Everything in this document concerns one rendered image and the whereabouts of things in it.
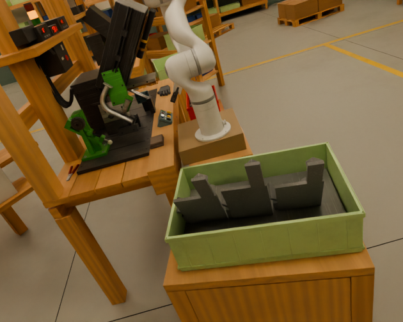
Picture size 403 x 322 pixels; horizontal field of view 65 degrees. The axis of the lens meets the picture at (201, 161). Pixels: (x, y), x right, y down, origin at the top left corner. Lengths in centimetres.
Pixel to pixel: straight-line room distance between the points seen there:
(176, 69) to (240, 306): 98
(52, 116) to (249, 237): 134
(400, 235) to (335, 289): 120
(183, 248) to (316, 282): 44
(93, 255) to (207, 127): 99
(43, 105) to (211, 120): 93
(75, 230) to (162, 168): 62
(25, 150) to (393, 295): 195
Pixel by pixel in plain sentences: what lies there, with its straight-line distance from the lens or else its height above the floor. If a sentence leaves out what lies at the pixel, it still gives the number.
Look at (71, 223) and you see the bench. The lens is 184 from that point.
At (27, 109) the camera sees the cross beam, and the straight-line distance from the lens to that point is 193.
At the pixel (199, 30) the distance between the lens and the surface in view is 489.
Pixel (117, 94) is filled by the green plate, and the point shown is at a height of 113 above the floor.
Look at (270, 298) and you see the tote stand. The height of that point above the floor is 68.
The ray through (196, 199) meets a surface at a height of 103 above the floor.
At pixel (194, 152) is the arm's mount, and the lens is 157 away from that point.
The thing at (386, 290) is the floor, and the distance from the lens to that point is 206.
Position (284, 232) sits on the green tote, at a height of 92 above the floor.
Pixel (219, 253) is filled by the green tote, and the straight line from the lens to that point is 110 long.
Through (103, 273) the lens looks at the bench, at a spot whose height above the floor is 30.
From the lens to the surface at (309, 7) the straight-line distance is 786.
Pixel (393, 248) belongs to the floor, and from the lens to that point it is 224.
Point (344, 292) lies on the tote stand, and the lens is 121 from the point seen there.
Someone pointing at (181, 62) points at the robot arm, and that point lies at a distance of 145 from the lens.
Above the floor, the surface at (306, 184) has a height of 102.
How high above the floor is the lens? 167
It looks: 31 degrees down
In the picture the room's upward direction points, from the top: 17 degrees counter-clockwise
